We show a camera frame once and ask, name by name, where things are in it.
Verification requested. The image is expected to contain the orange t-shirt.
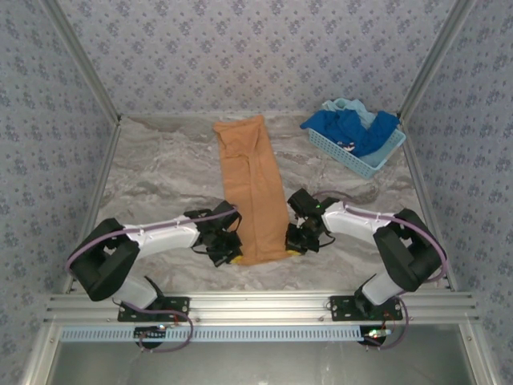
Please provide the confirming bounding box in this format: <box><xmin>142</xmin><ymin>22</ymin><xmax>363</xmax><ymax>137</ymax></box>
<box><xmin>212</xmin><ymin>115</ymin><xmax>296</xmax><ymax>266</ymax></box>

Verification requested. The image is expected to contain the light blue plastic basket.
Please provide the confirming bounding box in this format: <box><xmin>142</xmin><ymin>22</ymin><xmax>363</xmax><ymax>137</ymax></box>
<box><xmin>307</xmin><ymin>127</ymin><xmax>407</xmax><ymax>180</ymax></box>

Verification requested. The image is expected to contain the grey metal panel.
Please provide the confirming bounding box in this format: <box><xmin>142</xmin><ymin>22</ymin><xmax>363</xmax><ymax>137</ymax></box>
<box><xmin>39</xmin><ymin>324</ymin><xmax>482</xmax><ymax>385</ymax></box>

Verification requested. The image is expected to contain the small black controller board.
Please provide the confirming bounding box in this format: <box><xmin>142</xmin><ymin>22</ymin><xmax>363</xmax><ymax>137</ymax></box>
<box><xmin>360</xmin><ymin>326</ymin><xmax>392</xmax><ymax>348</ymax></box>
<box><xmin>134</xmin><ymin>326</ymin><xmax>168</xmax><ymax>348</ymax></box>

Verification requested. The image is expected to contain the dark blue t-shirt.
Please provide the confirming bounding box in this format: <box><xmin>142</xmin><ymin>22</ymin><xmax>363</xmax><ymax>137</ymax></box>
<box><xmin>300</xmin><ymin>107</ymin><xmax>401</xmax><ymax>158</ymax></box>

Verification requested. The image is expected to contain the light blue t-shirt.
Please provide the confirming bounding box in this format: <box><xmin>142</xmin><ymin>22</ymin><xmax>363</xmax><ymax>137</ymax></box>
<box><xmin>322</xmin><ymin>97</ymin><xmax>396</xmax><ymax>168</ymax></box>

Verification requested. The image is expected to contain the long aluminium frame rail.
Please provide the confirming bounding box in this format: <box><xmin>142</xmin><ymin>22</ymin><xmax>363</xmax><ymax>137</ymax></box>
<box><xmin>42</xmin><ymin>291</ymin><xmax>480</xmax><ymax>324</ymax></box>

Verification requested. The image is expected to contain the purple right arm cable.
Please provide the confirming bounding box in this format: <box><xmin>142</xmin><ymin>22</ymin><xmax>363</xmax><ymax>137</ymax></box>
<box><xmin>311</xmin><ymin>191</ymin><xmax>446</xmax><ymax>351</ymax></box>

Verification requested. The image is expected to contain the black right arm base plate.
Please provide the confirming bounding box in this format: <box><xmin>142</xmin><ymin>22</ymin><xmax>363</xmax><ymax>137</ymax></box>
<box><xmin>329</xmin><ymin>294</ymin><xmax>403</xmax><ymax>322</ymax></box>

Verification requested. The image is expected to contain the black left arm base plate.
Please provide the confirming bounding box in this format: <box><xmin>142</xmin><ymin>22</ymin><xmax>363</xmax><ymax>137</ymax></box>
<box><xmin>117</xmin><ymin>296</ymin><xmax>191</xmax><ymax>322</ymax></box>

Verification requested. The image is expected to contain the light blue slotted cable duct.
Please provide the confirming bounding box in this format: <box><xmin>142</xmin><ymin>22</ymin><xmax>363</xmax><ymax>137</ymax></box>
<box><xmin>59</xmin><ymin>324</ymin><xmax>364</xmax><ymax>343</ymax></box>

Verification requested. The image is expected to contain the aluminium table side rail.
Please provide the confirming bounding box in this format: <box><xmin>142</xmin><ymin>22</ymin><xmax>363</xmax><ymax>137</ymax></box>
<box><xmin>400</xmin><ymin>115</ymin><xmax>458</xmax><ymax>292</ymax></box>
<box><xmin>62</xmin><ymin>118</ymin><xmax>123</xmax><ymax>294</ymax></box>

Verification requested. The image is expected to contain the aluminium frame leg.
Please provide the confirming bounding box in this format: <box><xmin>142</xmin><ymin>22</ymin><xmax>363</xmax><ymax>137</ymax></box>
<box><xmin>19</xmin><ymin>323</ymin><xmax>61</xmax><ymax>385</ymax></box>
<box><xmin>458</xmin><ymin>323</ymin><xmax>498</xmax><ymax>385</ymax></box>

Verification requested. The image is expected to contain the aluminium frame post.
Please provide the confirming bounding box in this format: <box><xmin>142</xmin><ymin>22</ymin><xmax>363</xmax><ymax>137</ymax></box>
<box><xmin>398</xmin><ymin>0</ymin><xmax>479</xmax><ymax>120</ymax></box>
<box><xmin>39</xmin><ymin>0</ymin><xmax>123</xmax><ymax>124</ymax></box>

